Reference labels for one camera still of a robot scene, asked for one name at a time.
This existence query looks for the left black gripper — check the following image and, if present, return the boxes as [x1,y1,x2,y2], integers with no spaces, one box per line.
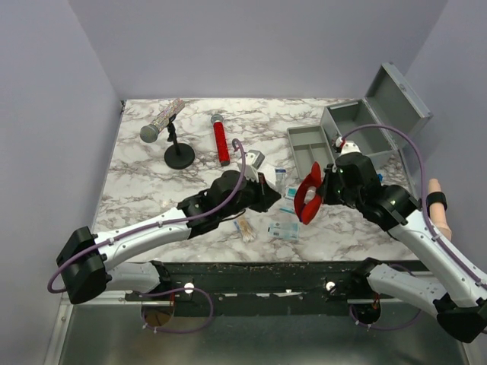
[219,170,281,221]

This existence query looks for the small plaster packets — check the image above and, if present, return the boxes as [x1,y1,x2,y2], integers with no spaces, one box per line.
[275,168,288,197]

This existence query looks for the red first aid pouch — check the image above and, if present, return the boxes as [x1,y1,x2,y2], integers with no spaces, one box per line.
[294,162,323,225]

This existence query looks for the white gauze pack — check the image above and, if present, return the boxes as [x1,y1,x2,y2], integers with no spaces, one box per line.
[260,164,276,189]

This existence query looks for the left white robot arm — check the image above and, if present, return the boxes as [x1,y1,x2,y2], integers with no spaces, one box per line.
[56,170,281,304]

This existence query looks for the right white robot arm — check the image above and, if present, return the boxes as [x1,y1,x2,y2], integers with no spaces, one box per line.
[318,152,486,343]

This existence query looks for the blue white bandage packets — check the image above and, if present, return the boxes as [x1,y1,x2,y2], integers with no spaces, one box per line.
[267,222,299,240]

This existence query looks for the cotton swab pack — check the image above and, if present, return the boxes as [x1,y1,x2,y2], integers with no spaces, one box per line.
[234,216,256,243]

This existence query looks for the grey plastic tray insert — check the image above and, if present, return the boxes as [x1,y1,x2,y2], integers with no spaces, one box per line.
[287,125,334,179]

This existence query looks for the red glitter microphone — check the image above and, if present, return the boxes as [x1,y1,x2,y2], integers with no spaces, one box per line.
[211,114,230,167]

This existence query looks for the grey metal case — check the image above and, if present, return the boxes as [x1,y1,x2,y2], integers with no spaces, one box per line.
[319,62,432,168]

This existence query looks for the silver glitter microphone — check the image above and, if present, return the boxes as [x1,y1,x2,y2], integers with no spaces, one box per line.
[139,99,186,143]

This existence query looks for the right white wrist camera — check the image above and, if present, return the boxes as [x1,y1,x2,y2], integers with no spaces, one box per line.
[333,136,361,156]

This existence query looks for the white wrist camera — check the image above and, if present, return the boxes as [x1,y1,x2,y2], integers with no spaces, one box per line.
[237,150,265,181]
[333,136,361,156]

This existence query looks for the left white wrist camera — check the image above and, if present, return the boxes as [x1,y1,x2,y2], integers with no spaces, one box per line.
[237,150,265,181]

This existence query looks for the black mounting rail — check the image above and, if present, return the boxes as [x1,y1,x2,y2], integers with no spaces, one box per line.
[78,260,444,316]

